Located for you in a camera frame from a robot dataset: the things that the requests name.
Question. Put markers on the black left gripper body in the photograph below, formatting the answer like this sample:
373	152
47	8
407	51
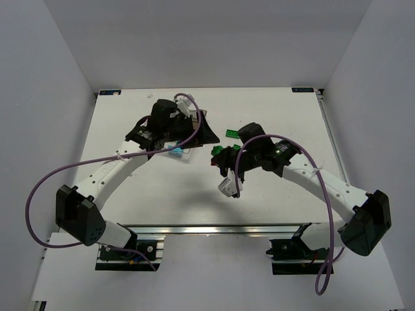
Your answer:
194	128

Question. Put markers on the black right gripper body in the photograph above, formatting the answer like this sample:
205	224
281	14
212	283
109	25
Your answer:
229	161

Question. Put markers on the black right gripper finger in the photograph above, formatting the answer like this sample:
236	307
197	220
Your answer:
224	165
228	153

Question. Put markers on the light blue lego brick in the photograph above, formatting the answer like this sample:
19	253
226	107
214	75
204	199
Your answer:
176	152

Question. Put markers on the dark green small lego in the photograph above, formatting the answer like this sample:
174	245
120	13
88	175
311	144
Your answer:
216	150

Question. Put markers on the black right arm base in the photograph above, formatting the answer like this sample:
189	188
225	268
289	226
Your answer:
293	257

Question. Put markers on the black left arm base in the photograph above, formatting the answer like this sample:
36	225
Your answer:
149	244

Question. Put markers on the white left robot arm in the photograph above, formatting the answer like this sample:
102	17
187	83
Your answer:
78	208

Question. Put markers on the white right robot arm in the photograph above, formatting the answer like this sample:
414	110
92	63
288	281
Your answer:
365	217

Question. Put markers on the green flat lego plate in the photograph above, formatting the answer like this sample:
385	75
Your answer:
232	134

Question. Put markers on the clear divided plastic container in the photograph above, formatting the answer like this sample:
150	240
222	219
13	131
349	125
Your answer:
184	153

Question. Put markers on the black label sticker left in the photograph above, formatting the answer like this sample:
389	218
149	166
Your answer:
109	92

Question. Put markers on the black label sticker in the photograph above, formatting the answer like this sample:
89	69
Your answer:
109	92
302	90

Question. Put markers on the black label sticker right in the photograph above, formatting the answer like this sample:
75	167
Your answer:
302	90

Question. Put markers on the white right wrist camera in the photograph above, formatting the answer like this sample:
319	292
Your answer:
229	187

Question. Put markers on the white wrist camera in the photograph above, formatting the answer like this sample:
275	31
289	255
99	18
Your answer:
229	187
184	105

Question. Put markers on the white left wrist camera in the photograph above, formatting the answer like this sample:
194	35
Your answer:
184	105

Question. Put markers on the aluminium frame rail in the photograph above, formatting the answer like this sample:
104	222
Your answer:
210	229

